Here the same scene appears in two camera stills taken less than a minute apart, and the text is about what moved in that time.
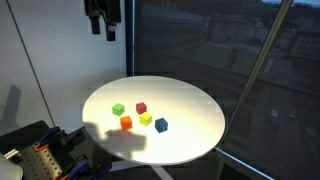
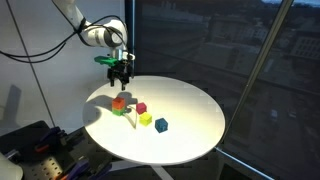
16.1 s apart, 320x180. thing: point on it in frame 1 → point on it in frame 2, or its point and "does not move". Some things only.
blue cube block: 161,125 does not move
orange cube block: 126,122 → 118,103
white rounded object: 10,170 does not move
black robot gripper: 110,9 → 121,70
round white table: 155,120 does not move
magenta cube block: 141,108 does not move
